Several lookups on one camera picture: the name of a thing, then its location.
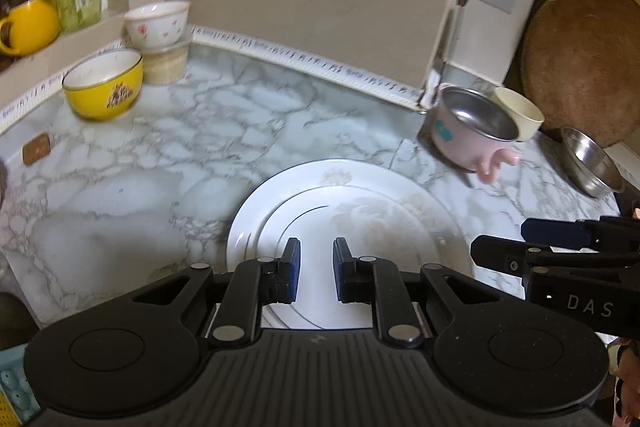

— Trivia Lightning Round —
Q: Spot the white printed edge strip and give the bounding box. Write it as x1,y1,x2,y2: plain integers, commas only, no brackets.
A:
0,24,426,135

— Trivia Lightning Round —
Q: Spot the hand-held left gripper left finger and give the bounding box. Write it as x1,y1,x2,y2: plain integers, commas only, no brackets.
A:
132,237,302,349

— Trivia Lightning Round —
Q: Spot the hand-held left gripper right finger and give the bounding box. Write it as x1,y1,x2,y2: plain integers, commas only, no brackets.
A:
332,237,501,350

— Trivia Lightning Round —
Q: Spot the white plate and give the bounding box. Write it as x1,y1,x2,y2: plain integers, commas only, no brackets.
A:
226,159,473,330

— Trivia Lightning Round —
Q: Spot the white floral bowl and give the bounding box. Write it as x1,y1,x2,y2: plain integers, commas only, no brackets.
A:
123,0,192,50

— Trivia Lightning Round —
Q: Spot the floral patterned clothing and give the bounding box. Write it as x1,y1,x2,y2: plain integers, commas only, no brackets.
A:
607,339,640,427

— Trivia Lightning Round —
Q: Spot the yellow mug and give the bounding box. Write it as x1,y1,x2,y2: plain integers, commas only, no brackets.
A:
0,0,61,58

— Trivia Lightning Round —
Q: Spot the cream bowl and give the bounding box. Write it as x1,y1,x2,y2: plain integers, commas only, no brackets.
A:
489,87,546,142

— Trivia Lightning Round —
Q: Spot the dark round object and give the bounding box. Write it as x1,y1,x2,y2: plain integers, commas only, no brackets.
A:
0,292,40,353

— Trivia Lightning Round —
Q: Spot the brown rectangular pad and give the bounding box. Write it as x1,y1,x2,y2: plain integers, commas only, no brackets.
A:
22,133,53,166

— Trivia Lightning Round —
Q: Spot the pink steel-lined bowl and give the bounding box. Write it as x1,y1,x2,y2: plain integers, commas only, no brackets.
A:
430,83,525,185

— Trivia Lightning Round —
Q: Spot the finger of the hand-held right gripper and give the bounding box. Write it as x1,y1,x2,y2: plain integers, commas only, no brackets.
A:
470,234,640,280
520,216,640,254

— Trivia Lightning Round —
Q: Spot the teal plastic item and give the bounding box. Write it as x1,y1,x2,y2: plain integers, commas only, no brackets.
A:
0,342,41,427

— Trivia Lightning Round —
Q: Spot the round wooden cutting board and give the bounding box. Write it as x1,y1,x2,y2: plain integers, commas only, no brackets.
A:
520,0,640,148

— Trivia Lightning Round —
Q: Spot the steel bowl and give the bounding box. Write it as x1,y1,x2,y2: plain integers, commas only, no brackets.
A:
559,127,626,198

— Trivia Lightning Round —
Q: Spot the beige plastic container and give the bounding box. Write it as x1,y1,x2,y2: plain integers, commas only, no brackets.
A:
140,29,193,86

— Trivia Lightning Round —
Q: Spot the white box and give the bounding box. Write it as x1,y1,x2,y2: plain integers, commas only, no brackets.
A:
425,0,556,108

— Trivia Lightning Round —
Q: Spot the yellow bowl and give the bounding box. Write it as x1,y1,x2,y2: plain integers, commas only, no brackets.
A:
62,48,145,122

